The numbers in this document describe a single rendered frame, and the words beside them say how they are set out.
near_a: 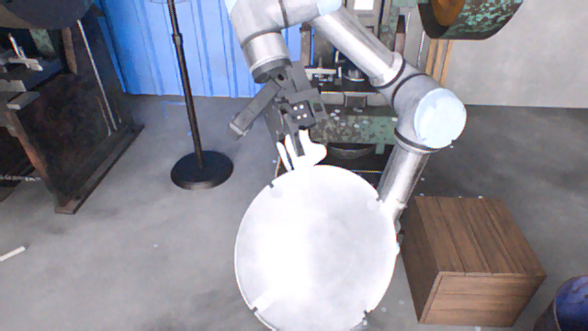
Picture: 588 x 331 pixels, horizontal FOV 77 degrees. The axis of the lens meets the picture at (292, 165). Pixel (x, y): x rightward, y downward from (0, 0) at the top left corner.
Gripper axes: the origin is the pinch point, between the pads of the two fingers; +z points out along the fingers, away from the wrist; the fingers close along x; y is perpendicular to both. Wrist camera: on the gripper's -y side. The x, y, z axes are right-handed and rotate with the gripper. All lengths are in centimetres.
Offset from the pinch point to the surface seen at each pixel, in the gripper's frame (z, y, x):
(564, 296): 63, 86, 31
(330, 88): -36, 65, 85
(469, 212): 35, 94, 64
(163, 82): -119, 19, 251
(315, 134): -19, 53, 92
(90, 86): -97, -32, 178
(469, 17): -33, 91, 29
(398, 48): -49, 113, 89
